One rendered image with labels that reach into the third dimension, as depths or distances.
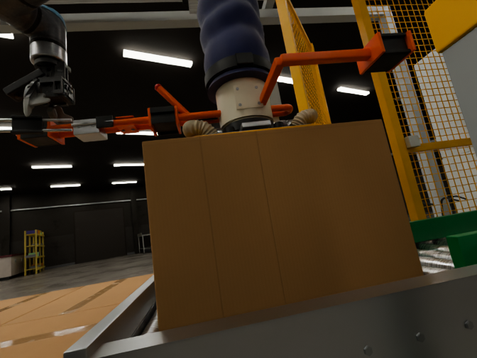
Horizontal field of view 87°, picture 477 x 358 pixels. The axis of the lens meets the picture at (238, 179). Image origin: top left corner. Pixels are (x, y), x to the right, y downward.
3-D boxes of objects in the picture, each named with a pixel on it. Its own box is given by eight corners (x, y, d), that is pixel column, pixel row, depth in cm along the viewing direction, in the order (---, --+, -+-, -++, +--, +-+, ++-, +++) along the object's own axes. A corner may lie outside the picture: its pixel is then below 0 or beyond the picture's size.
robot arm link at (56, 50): (21, 41, 71) (43, 63, 80) (21, 57, 70) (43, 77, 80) (56, 40, 72) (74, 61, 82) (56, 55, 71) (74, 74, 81)
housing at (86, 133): (108, 140, 78) (107, 126, 79) (99, 132, 71) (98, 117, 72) (84, 143, 77) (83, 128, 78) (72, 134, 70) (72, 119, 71)
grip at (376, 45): (390, 72, 64) (385, 55, 65) (417, 49, 56) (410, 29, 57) (359, 74, 63) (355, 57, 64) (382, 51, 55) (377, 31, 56)
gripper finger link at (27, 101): (40, 104, 63) (53, 88, 70) (14, 106, 62) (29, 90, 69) (47, 115, 65) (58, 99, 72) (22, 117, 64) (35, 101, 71)
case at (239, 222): (336, 259, 97) (314, 160, 104) (425, 278, 59) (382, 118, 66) (177, 290, 87) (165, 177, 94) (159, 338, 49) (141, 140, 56)
